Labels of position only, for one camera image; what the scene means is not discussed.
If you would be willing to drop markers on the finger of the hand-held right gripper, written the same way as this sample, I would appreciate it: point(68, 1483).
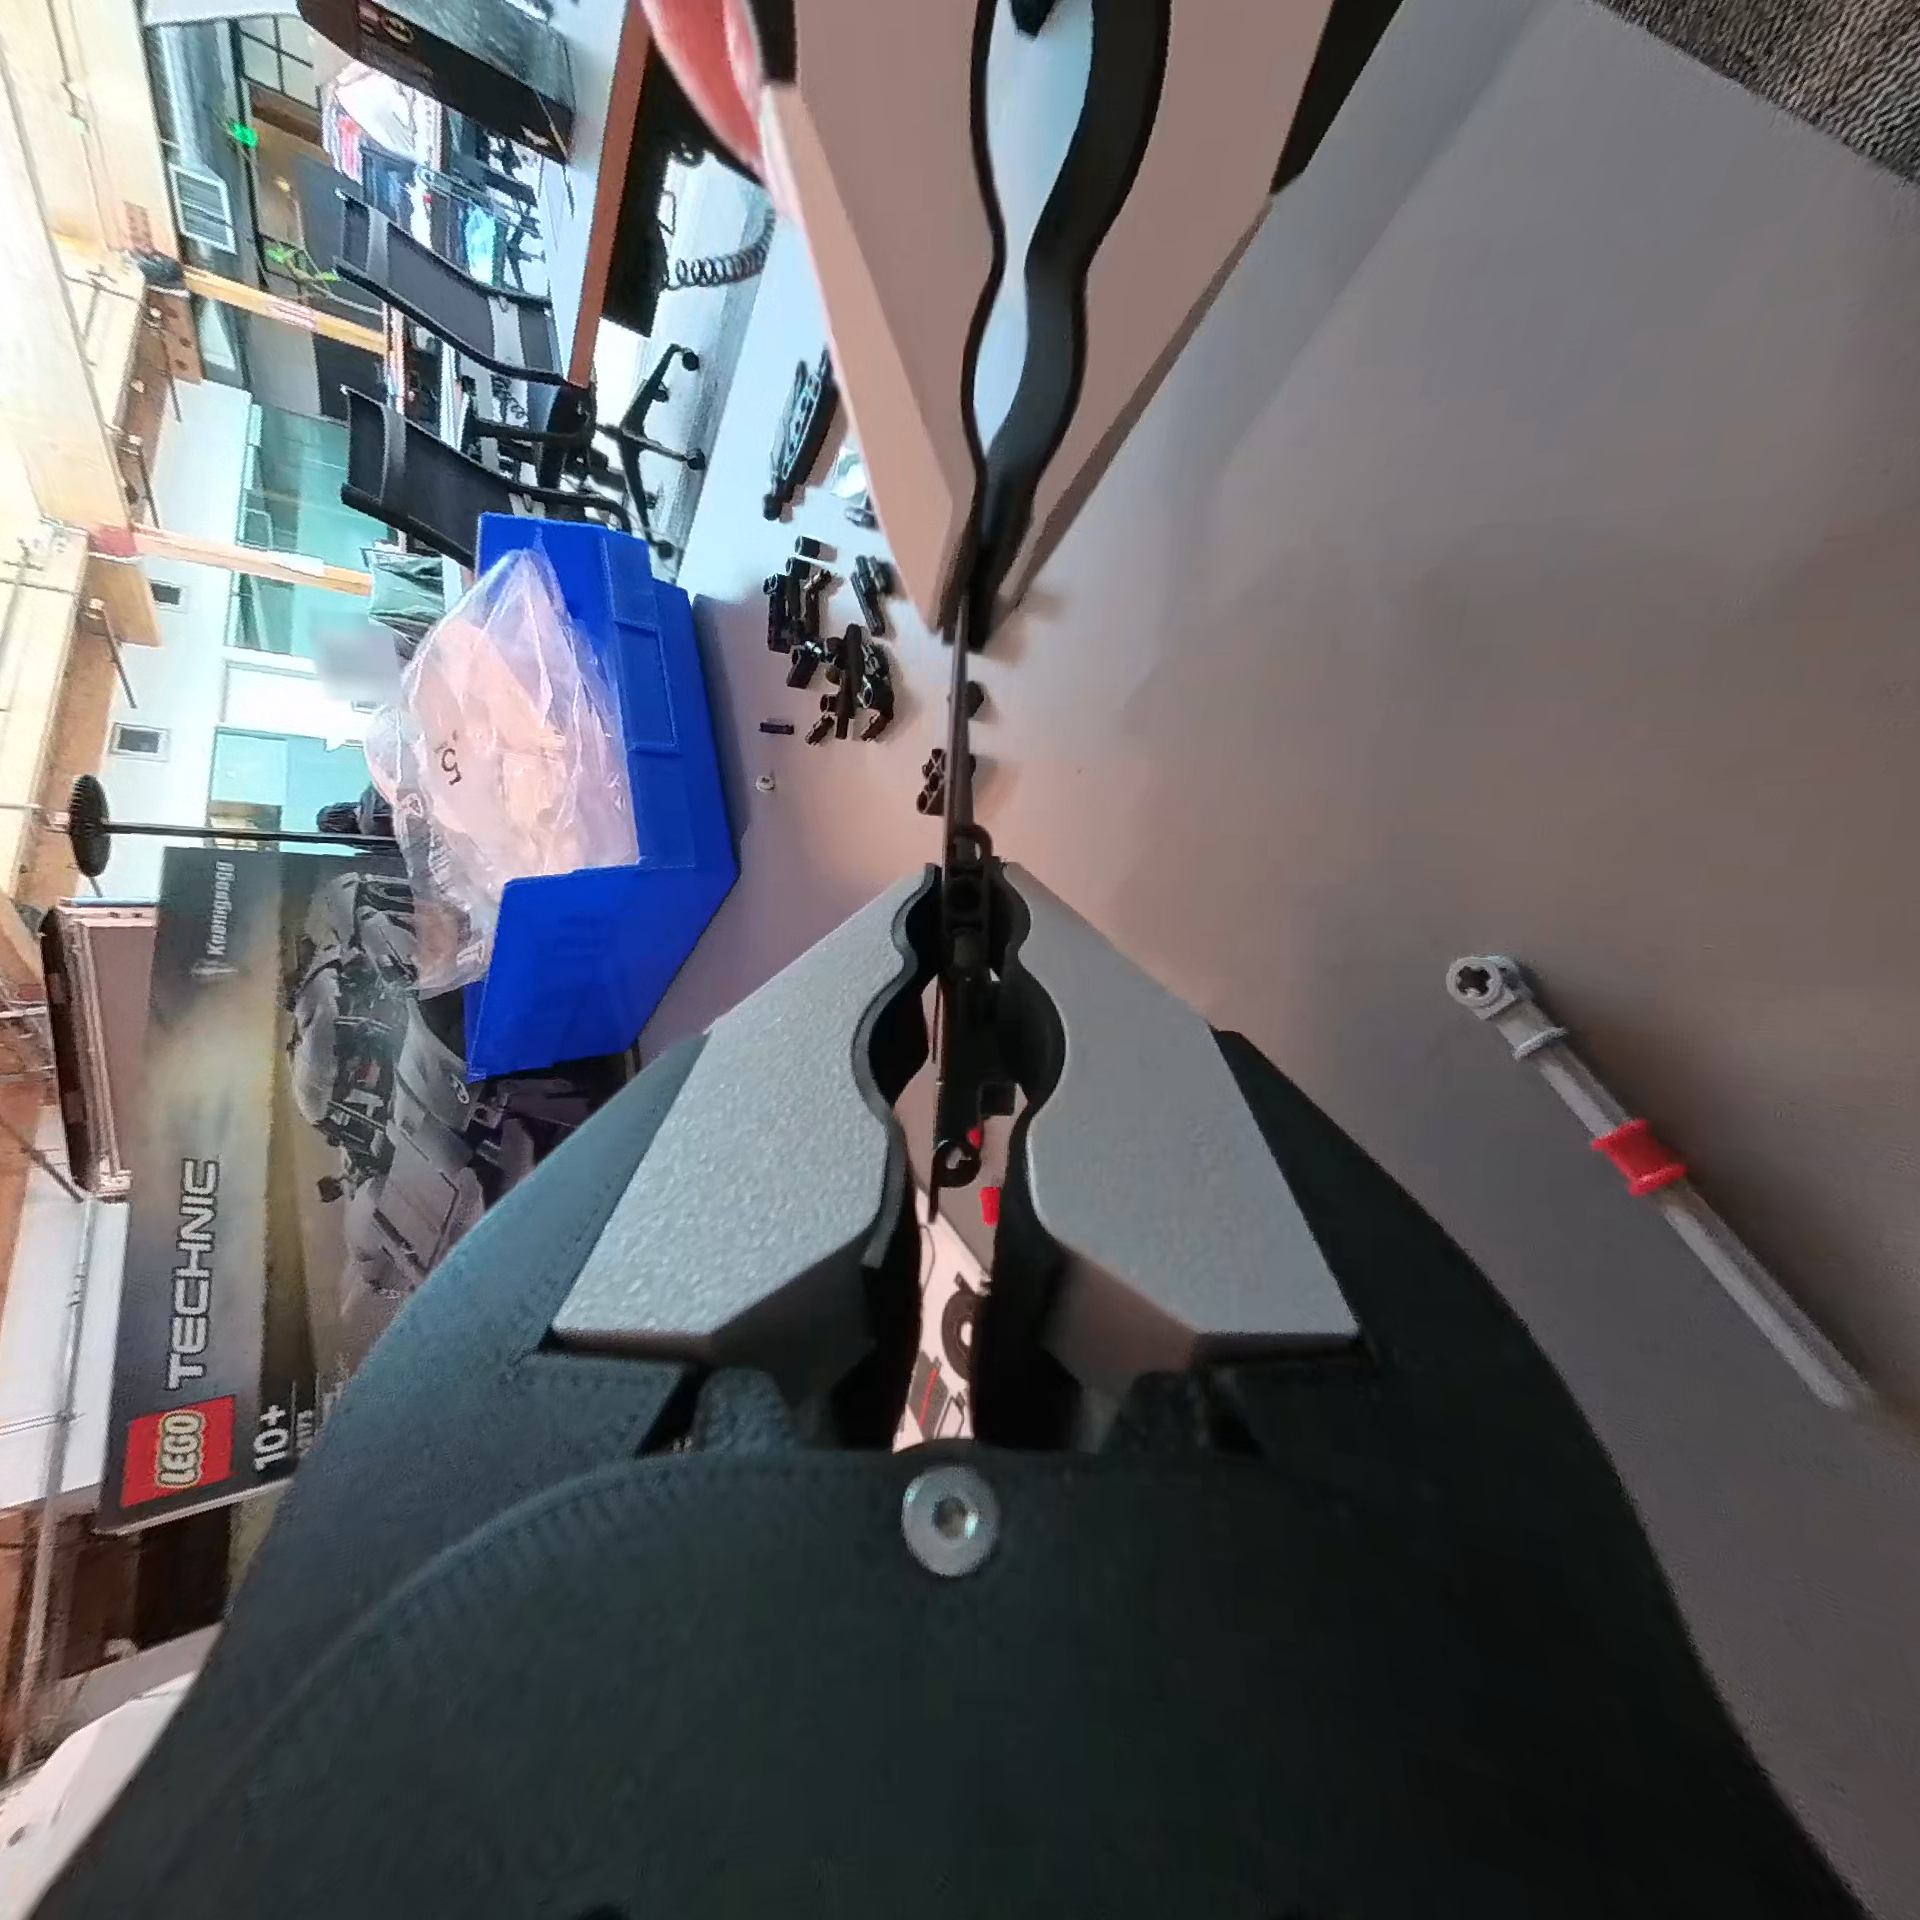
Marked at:
point(1215, 90)
point(880, 306)

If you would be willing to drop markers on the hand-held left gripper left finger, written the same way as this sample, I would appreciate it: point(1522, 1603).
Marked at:
point(722, 1176)

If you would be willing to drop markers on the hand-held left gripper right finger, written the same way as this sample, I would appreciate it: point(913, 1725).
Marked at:
point(1178, 1178)

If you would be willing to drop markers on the black toy beam assembly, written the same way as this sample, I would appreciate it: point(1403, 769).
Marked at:
point(968, 898)

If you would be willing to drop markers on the printed toy set box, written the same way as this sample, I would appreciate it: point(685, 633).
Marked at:
point(268, 1201)

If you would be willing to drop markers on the person's right hand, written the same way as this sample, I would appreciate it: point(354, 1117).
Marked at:
point(695, 80)

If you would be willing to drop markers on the brown top desk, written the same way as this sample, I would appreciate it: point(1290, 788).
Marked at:
point(621, 146)

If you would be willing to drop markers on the pile of black toy pieces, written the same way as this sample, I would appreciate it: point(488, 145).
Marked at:
point(842, 671)

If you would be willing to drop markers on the blue plastic bin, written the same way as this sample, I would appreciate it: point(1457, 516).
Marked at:
point(676, 719)

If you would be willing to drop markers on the grey axle with red bush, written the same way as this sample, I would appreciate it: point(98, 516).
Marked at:
point(1640, 1158)

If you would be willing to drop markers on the black office chair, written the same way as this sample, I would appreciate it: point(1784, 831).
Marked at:
point(437, 482)
point(423, 290)

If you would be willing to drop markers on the black printed box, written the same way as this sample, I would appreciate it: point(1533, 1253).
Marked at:
point(448, 80)

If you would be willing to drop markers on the bundle of clear plastic bags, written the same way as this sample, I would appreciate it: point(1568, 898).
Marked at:
point(515, 719)

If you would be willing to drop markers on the dark brown panel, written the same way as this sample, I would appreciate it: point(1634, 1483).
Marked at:
point(89, 1055)

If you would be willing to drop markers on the black pole with round disc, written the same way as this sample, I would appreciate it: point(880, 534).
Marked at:
point(83, 823)

